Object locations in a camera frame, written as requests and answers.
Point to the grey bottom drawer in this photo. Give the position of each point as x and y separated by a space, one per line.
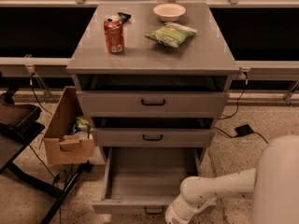
145 180

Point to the grey drawer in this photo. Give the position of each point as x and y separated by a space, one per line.
153 104
145 180
127 137

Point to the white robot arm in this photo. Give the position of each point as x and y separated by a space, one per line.
273 185

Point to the grey middle drawer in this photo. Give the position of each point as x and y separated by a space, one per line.
127 137

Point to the grey drawer cabinet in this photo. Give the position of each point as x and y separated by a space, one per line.
204 63

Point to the grey top drawer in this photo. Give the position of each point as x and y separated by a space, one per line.
153 104

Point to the black power adapter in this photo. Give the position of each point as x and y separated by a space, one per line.
243 130

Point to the green packet in box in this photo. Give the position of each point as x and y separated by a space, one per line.
83 125

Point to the cardboard box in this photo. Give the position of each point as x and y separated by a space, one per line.
62 147

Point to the grey metal railing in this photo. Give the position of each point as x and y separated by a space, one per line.
34 66

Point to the green chip bag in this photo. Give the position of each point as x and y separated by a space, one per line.
172 34

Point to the orange soda can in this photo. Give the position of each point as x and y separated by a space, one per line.
113 30

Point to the white bowl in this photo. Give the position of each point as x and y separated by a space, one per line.
169 12

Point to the dark blue snack wrapper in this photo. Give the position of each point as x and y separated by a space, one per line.
124 17

